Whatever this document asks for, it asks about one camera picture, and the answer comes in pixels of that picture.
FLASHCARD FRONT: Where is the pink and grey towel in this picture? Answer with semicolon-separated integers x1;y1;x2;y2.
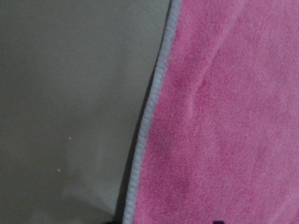
123;0;299;224

